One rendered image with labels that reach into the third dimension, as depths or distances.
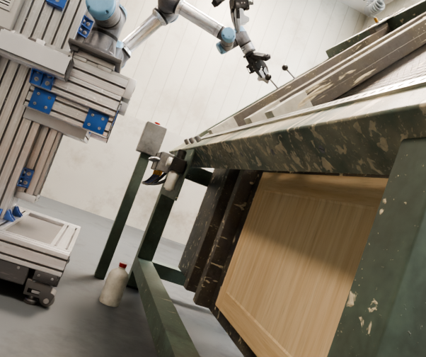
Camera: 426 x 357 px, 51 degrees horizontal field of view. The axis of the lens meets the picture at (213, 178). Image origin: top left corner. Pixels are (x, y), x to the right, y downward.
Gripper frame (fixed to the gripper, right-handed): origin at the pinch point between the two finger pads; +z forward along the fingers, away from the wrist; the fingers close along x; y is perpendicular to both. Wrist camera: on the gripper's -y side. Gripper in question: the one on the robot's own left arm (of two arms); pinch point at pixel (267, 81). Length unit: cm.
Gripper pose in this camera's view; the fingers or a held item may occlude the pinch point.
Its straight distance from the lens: 267.5
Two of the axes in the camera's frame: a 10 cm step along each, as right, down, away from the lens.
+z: 4.9, 8.6, 1.5
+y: -5.2, 1.5, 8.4
